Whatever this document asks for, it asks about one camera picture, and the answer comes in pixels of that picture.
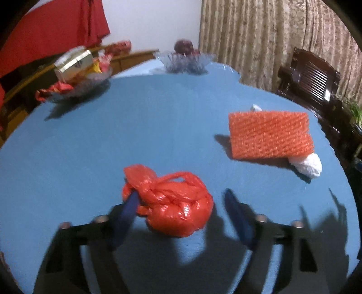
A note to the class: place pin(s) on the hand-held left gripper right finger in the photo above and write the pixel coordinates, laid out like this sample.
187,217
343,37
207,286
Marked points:
240,219

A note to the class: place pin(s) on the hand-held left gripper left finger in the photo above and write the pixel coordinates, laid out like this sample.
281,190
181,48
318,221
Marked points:
128,210

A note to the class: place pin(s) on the red plastic bag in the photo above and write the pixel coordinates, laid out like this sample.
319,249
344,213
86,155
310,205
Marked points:
175,206

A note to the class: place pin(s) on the white crumpled tissue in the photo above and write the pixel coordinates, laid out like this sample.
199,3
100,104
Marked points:
309,166

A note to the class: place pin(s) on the orange foam net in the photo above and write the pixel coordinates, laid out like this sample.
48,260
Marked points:
268,135

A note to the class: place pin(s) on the small white paper scrap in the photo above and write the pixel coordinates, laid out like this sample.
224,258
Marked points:
256,108

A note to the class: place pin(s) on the glass snack dish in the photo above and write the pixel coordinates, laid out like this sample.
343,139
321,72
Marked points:
84,83

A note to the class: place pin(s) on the red snack wrapper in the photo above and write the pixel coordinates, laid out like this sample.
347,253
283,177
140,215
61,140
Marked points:
53,89

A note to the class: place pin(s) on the gold and white box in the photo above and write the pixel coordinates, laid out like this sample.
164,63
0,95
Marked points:
73,65

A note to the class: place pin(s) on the glass fruit bowl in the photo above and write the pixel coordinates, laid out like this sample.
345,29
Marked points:
183,63

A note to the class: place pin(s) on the green potted plant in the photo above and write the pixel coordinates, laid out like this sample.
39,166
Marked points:
355,111

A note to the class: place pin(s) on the dark wooden armchair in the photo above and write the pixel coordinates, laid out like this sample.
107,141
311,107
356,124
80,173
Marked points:
314,76

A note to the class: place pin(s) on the red snack packet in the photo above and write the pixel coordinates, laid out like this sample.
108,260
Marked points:
120,47

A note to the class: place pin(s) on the dark red fruit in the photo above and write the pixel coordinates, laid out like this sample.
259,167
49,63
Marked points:
185,46

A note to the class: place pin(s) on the beige patterned curtain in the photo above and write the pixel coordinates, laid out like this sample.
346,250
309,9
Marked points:
254,36

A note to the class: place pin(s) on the red cloth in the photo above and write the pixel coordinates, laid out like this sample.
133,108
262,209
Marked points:
51,31

